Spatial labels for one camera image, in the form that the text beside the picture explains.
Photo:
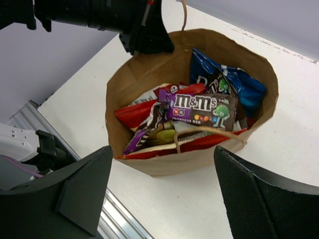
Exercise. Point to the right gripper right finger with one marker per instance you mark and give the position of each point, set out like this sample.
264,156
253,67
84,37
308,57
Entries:
261,204

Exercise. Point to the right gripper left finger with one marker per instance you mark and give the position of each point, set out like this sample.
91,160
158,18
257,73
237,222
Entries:
65,204

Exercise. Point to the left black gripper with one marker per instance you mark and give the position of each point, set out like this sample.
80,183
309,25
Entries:
138,22

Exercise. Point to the brown paper bag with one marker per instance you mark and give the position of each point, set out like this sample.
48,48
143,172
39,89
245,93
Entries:
144,72

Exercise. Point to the brown m&m's packet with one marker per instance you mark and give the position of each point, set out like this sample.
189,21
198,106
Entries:
217,83
214,110

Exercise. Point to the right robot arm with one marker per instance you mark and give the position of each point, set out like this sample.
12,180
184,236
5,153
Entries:
67,203

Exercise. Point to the blue snack bag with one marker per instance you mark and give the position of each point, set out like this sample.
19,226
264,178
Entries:
249,91

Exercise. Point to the purple candy packet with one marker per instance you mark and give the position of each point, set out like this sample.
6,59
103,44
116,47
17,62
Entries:
153,124

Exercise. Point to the red snack packet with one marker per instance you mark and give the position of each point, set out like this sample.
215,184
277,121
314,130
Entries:
136,112

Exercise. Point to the cream snack packet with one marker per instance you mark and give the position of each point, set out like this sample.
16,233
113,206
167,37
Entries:
165,138

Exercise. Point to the aluminium mounting rail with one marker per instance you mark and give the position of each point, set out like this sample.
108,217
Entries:
29,139

